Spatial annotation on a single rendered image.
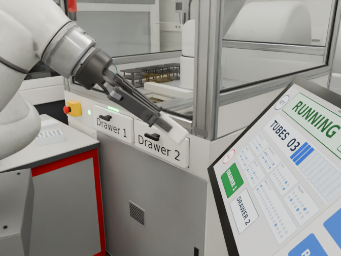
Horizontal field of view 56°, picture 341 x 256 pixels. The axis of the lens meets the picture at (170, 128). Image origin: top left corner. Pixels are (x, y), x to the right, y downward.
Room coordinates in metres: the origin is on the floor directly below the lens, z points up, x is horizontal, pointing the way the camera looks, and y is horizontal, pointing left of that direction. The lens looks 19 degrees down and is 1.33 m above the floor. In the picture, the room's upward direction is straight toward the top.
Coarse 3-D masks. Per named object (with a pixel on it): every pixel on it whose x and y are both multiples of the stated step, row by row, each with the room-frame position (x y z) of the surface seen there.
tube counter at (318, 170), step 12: (288, 144) 0.54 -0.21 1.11; (300, 144) 0.51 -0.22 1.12; (288, 156) 0.51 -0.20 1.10; (300, 156) 0.48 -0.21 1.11; (312, 156) 0.46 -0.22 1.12; (324, 156) 0.44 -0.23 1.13; (300, 168) 0.46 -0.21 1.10; (312, 168) 0.44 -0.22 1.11; (324, 168) 0.42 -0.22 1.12; (336, 168) 0.40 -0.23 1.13; (312, 180) 0.42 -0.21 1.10; (324, 180) 0.40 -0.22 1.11; (336, 180) 0.38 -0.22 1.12; (324, 192) 0.38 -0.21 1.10; (336, 192) 0.37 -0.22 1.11
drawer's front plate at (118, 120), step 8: (96, 112) 1.43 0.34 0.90; (104, 112) 1.38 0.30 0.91; (112, 112) 1.33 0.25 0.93; (96, 120) 1.43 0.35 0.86; (104, 120) 1.38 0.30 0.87; (112, 120) 1.33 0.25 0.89; (120, 120) 1.29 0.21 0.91; (128, 120) 1.25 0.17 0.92; (96, 128) 1.44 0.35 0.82; (104, 128) 1.38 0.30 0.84; (112, 128) 1.34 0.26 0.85; (120, 128) 1.29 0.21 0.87; (128, 128) 1.25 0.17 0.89; (120, 136) 1.29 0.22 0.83; (128, 136) 1.25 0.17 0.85
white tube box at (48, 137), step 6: (42, 132) 1.44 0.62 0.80; (48, 132) 1.45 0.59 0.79; (54, 132) 1.45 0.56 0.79; (60, 132) 1.44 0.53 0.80; (36, 138) 1.36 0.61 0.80; (42, 138) 1.37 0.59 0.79; (48, 138) 1.38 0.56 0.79; (54, 138) 1.39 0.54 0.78; (60, 138) 1.40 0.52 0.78; (36, 144) 1.35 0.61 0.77; (42, 144) 1.37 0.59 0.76
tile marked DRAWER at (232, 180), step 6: (234, 162) 0.64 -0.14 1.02; (228, 168) 0.64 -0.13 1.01; (234, 168) 0.62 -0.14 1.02; (222, 174) 0.64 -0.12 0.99; (228, 174) 0.62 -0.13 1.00; (234, 174) 0.60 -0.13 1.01; (240, 174) 0.58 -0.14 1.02; (222, 180) 0.62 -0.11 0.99; (228, 180) 0.60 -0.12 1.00; (234, 180) 0.58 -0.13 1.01; (240, 180) 0.56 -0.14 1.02; (228, 186) 0.58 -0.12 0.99; (234, 186) 0.56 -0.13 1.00; (240, 186) 0.55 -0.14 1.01; (228, 192) 0.56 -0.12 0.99; (234, 192) 0.55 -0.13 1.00; (228, 198) 0.55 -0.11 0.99
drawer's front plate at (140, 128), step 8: (136, 120) 1.22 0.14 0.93; (136, 128) 1.21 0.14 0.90; (144, 128) 1.17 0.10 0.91; (152, 128) 1.14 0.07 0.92; (136, 136) 1.21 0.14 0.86; (144, 136) 1.17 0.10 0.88; (160, 136) 1.10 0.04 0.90; (136, 144) 1.21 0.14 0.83; (144, 144) 1.17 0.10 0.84; (152, 144) 1.14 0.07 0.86; (160, 144) 1.10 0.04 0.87; (168, 144) 1.07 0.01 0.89; (176, 144) 1.04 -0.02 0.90; (184, 144) 1.01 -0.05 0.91; (152, 152) 1.14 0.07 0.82; (160, 152) 1.10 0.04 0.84; (168, 152) 1.07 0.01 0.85; (176, 152) 1.04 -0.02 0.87; (184, 152) 1.01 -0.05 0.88; (168, 160) 1.07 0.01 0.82; (176, 160) 1.04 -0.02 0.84; (184, 160) 1.01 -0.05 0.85
